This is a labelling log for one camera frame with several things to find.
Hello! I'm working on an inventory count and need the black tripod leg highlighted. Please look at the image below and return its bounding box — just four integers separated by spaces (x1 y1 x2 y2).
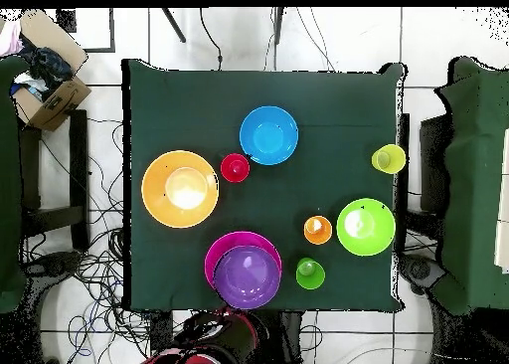
272 7 285 46
160 7 187 44

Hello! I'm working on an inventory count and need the dark green tablecloth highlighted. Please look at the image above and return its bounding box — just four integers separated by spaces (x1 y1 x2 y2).
120 58 407 312

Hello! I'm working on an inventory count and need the cardboard box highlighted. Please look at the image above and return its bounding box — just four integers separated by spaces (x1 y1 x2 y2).
11 8 92 132

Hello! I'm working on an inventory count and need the red plastic cup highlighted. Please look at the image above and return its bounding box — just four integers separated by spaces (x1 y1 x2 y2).
220 152 251 184

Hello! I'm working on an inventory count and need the orange plastic cup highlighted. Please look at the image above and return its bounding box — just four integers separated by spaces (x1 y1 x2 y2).
302 215 334 247

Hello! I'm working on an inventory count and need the pale pink cloth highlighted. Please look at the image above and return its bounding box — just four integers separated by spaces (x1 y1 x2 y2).
0 19 25 57

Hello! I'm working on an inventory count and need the yellow plastic cup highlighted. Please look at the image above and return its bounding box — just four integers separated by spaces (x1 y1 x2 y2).
371 143 408 175

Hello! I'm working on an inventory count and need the green plastic cup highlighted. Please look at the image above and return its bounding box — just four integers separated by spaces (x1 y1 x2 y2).
294 257 326 290

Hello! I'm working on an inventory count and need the thin black floor cable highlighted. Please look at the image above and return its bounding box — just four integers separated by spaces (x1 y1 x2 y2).
295 7 335 72
198 7 224 71

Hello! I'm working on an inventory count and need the large orange plastic bowl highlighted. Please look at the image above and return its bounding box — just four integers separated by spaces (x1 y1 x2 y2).
140 149 221 229

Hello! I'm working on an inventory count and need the black power brick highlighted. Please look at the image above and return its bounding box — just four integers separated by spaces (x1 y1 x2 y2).
149 311 174 351

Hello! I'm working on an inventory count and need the black metal frame stand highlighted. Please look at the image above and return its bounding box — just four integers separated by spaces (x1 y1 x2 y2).
17 108 90 254

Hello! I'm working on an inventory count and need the large blue plastic bowl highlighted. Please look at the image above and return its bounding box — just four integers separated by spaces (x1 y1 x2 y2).
239 105 300 167

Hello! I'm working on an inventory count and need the green plastic bowl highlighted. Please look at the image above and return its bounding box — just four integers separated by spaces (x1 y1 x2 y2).
336 197 398 258

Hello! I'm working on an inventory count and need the black wheeled base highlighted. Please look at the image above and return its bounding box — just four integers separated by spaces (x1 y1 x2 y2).
23 251 85 364

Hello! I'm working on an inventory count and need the purple plastic bowl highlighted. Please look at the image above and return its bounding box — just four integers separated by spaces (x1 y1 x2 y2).
213 245 282 310

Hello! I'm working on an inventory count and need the dark blue clothing bundle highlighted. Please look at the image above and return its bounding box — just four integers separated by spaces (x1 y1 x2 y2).
19 37 75 91

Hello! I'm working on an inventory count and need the dark green cloth cover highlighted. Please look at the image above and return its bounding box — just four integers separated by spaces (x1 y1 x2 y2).
0 55 29 314
428 56 509 316

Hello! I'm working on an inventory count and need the black equipment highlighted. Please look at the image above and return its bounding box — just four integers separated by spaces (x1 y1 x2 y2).
398 255 447 297

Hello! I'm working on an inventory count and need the pink plastic bowl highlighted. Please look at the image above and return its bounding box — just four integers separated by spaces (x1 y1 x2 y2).
204 231 283 291

